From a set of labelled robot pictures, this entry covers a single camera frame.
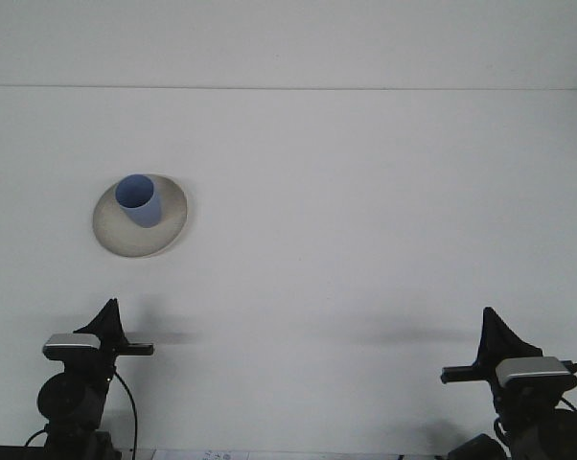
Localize black base plate edge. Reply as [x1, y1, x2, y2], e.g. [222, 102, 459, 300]
[0, 444, 45, 460]

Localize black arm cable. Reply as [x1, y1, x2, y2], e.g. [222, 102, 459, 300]
[492, 417, 510, 449]
[112, 371, 140, 456]

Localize pale blue cup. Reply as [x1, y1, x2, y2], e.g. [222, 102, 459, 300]
[114, 173, 162, 230]

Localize pale round plate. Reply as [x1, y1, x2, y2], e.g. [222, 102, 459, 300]
[92, 172, 191, 259]

